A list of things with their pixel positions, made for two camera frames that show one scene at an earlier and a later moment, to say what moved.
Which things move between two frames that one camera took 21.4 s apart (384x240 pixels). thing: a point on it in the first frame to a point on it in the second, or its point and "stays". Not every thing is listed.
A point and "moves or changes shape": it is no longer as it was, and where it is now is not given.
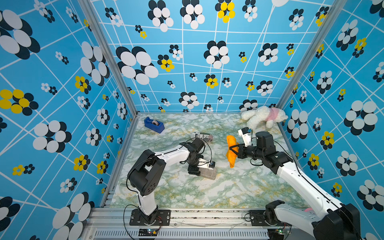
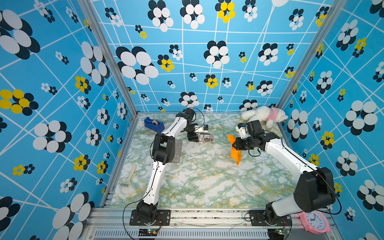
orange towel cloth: x=231 y=155 moves or changes shape
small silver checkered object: x=206 y=136 stays
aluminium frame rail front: x=189 y=223 stays
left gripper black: x=194 y=170 to x=193 y=137
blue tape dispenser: x=154 y=125 stays
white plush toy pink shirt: x=255 y=117 stays
